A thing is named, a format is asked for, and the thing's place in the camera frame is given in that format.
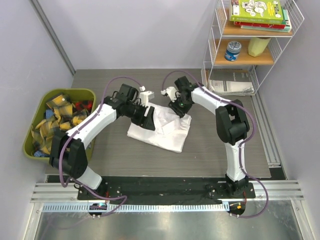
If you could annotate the white long sleeve shirt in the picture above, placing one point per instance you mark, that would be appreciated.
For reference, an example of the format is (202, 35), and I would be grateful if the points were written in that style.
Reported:
(170, 131)

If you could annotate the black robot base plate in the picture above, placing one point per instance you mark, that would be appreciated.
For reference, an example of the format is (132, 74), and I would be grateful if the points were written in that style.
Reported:
(167, 191)

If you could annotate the aluminium rail frame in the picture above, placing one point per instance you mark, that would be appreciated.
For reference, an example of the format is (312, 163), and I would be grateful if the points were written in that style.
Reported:
(277, 190)

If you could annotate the green top book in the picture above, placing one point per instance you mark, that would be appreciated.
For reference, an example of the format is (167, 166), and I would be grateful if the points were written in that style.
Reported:
(256, 11)

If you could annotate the white wire shelf rack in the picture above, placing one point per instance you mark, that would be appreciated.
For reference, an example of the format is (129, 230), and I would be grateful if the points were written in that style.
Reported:
(256, 68)

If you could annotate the pale yellow faceted cup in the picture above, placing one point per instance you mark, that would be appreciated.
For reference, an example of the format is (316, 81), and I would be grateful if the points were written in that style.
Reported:
(257, 45)

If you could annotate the blue white round tin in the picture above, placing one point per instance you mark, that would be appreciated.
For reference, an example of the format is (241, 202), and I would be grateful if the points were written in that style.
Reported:
(233, 50)

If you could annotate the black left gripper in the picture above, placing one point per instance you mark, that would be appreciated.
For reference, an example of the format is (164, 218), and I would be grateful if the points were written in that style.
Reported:
(147, 121)

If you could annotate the olive green plastic bin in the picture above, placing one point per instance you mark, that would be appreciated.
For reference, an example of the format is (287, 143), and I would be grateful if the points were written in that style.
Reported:
(75, 94)

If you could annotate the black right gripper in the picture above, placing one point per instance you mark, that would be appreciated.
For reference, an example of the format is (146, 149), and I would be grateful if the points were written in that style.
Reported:
(180, 111)

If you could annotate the white slotted cable duct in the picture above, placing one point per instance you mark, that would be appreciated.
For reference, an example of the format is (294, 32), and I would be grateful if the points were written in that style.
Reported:
(97, 207)

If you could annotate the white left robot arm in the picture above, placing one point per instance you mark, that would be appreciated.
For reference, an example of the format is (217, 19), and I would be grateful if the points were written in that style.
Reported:
(68, 149)

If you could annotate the grey setup guide booklet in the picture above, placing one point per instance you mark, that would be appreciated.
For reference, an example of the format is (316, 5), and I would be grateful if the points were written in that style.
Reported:
(229, 82)

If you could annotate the yellow plaid flannel shirt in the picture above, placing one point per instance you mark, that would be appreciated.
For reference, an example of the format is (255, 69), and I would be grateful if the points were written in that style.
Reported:
(61, 113)

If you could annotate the red middle book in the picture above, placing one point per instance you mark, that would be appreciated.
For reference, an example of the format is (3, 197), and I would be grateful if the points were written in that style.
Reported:
(260, 25)

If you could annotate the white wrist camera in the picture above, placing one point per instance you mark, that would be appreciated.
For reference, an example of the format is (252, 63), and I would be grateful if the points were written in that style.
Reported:
(170, 92)
(145, 96)

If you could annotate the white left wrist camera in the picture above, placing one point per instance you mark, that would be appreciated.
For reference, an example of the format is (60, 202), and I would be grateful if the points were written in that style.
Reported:
(145, 96)

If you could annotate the red black plaid shirt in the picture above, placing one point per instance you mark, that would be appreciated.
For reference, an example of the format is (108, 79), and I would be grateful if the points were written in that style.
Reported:
(83, 105)

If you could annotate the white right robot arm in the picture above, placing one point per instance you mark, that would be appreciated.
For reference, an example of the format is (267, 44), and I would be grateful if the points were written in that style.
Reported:
(232, 125)

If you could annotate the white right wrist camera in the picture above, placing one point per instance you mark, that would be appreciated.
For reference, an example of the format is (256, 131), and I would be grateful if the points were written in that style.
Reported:
(170, 92)

